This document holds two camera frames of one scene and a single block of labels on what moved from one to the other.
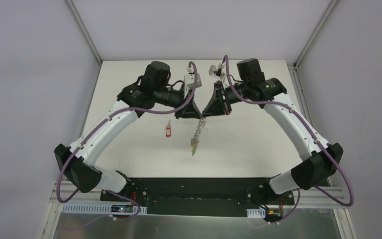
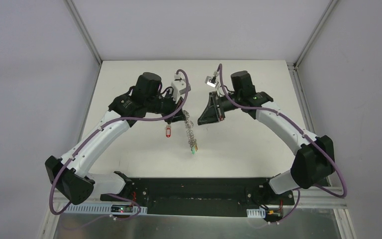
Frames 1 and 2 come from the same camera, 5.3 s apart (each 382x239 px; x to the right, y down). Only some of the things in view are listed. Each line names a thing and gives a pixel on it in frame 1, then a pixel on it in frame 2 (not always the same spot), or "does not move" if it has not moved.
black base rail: [200, 196] does not move
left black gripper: [184, 105] → [175, 112]
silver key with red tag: [168, 129] does not move
